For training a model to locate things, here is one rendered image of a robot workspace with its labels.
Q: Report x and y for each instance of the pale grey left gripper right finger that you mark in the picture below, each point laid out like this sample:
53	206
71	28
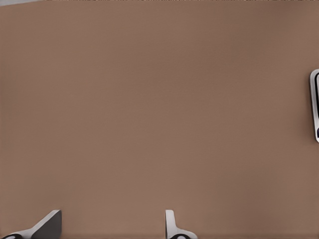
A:
171	225

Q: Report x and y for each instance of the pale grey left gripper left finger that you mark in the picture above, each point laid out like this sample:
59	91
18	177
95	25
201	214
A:
47	225

